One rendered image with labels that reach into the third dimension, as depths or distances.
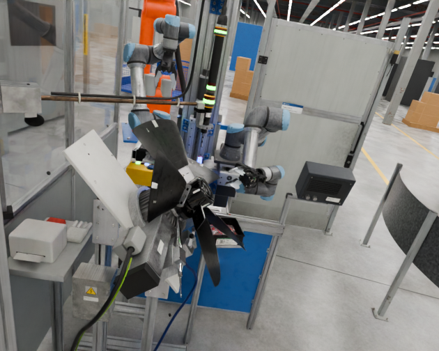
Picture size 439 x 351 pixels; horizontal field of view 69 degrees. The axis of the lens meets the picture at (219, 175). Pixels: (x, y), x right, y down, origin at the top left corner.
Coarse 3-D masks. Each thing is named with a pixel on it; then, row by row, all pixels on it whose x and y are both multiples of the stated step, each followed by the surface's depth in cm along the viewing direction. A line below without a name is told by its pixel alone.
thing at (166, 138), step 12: (156, 120) 131; (168, 120) 136; (144, 132) 125; (156, 132) 128; (168, 132) 132; (144, 144) 124; (156, 144) 127; (168, 144) 129; (180, 144) 133; (168, 156) 127; (180, 156) 130; (180, 168) 128
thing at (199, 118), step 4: (200, 104) 120; (204, 104) 121; (196, 108) 122; (200, 108) 120; (200, 112) 121; (204, 112) 122; (196, 116) 125; (200, 116) 122; (196, 120) 125; (200, 120) 123; (196, 124) 126; (200, 124) 124; (212, 124) 128; (204, 128) 124; (208, 128) 124; (212, 128) 125
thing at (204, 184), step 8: (192, 184) 125; (200, 184) 123; (192, 192) 123; (200, 192) 122; (208, 192) 130; (192, 200) 123; (200, 200) 123; (208, 200) 124; (176, 208) 124; (184, 208) 126; (192, 208) 125; (184, 216) 125
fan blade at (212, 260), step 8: (208, 224) 116; (200, 232) 123; (208, 232) 116; (200, 240) 124; (208, 240) 117; (208, 248) 117; (216, 248) 106; (208, 256) 118; (216, 256) 107; (208, 264) 119; (216, 264) 110; (216, 272) 112; (216, 280) 114
